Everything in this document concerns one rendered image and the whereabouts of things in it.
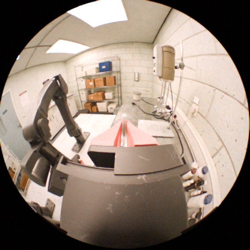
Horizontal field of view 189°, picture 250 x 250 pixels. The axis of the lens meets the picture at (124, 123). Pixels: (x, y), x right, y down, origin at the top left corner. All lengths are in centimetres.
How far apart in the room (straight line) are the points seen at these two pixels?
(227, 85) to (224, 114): 16
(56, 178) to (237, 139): 63
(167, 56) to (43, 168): 63
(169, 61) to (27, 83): 316
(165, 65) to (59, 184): 60
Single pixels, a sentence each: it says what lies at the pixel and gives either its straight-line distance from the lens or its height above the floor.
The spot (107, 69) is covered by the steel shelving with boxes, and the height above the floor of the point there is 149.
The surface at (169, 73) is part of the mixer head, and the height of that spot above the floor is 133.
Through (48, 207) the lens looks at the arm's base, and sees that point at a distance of 62.
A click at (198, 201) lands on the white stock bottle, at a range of 45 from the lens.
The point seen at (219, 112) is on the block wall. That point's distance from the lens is 55.
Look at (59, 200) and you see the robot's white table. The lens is 55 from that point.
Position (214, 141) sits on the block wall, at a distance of 55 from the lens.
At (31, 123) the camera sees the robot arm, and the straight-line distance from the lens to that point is 21.
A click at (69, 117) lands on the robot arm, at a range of 44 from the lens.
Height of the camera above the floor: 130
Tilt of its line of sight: 37 degrees down
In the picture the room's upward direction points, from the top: 2 degrees counter-clockwise
